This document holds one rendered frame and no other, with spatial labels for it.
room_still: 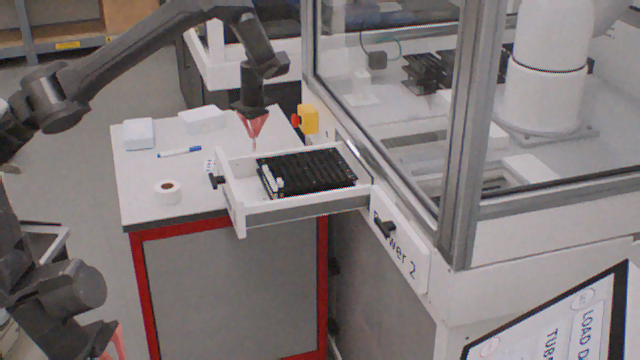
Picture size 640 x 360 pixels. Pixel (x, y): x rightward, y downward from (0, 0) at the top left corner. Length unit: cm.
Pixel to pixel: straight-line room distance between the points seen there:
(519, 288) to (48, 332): 91
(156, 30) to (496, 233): 72
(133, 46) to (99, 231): 206
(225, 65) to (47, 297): 162
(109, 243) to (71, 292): 223
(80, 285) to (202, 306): 117
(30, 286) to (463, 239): 76
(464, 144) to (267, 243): 92
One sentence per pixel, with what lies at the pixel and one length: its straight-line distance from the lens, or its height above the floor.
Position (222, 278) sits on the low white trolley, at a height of 51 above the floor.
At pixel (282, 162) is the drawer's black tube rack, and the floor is 90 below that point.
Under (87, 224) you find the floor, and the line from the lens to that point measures 330.
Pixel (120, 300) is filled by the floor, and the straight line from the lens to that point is 282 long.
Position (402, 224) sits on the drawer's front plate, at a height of 93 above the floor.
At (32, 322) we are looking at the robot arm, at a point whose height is 115.
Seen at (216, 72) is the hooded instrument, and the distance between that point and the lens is 245.
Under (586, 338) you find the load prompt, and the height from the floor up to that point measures 116.
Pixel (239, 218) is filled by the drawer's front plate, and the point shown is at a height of 88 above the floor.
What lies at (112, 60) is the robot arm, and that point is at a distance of 127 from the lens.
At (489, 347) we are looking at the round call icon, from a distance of 109.
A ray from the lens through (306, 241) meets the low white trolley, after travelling 201.
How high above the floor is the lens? 176
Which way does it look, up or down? 30 degrees down
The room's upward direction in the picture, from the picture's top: straight up
